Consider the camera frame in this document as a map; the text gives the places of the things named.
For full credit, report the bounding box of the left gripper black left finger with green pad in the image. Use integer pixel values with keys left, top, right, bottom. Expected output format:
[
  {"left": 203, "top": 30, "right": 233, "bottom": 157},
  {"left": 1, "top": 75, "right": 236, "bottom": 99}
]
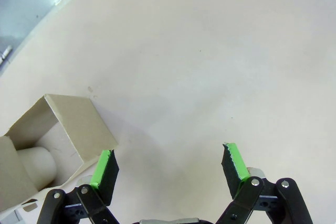
[{"left": 36, "top": 149, "right": 120, "bottom": 224}]

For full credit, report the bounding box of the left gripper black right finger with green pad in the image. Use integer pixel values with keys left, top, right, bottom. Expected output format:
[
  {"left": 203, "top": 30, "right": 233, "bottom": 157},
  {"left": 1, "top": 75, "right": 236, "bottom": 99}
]
[{"left": 215, "top": 142, "right": 314, "bottom": 224}]

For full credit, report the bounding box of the brown cardboard cup carrier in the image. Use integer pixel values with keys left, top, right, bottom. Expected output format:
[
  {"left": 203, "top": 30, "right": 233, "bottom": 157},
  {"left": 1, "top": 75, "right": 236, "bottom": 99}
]
[{"left": 0, "top": 93, "right": 119, "bottom": 217}]

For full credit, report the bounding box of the white paper cup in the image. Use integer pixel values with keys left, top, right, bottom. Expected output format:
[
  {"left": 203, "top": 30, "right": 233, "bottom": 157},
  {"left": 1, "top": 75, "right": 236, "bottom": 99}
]
[{"left": 16, "top": 146, "right": 57, "bottom": 191}]

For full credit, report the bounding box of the silver metal floor fitting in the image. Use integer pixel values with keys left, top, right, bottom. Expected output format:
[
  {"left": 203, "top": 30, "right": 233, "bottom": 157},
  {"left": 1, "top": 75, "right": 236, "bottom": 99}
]
[{"left": 0, "top": 45, "right": 13, "bottom": 63}]

